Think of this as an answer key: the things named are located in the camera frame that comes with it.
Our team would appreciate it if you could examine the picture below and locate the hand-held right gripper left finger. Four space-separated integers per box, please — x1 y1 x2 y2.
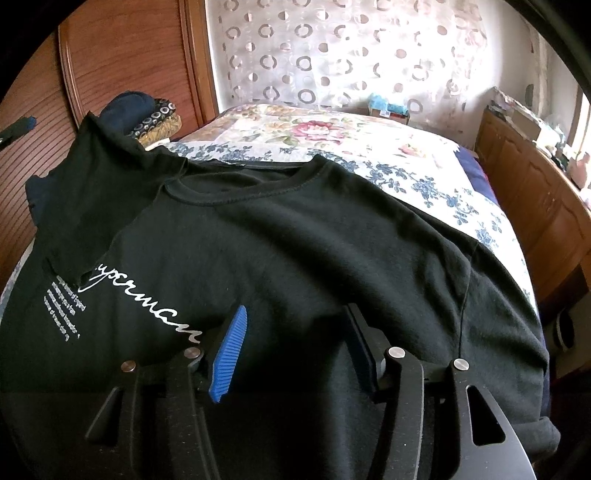
84 304 250 480

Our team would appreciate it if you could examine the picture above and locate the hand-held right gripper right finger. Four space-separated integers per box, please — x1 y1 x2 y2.
344 302 507 480

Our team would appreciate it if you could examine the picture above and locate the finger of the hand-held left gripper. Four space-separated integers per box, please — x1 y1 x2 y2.
0 115 38 147

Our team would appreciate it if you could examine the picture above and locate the black printed t-shirt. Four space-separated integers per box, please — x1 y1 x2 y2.
0 111 561 480

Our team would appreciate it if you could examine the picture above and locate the navy folded cloth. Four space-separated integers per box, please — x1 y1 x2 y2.
98 91 160 136

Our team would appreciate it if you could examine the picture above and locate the wooden slatted wardrobe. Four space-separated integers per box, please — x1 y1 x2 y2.
0 0 221 289

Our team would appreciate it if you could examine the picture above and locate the golden patterned folded cloth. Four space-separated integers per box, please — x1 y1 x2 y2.
139 115 184 149

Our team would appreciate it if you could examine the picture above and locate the blue floral bed sheet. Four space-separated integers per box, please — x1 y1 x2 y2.
157 138 539 317

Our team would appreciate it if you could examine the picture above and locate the round grey floor object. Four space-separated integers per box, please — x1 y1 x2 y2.
551 309 578 354

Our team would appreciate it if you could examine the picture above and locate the navy blue blanket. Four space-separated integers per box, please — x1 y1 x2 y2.
455 150 502 208

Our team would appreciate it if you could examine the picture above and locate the pink floral quilt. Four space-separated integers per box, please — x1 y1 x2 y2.
178 104 462 160

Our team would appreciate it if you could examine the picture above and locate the long wooden cabinet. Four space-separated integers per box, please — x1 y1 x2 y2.
475 108 591 303

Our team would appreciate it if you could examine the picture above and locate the teal plastic bag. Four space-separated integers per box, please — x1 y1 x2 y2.
368 93 409 115

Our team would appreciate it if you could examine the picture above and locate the clutter pile on cabinet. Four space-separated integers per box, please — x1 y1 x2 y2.
485 85 571 160

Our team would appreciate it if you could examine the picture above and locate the sheer circle-pattern curtain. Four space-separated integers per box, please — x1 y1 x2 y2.
205 0 548 139

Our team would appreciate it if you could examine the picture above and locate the dark ring-pattern folded cloth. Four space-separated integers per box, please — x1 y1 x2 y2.
131 98 178 136

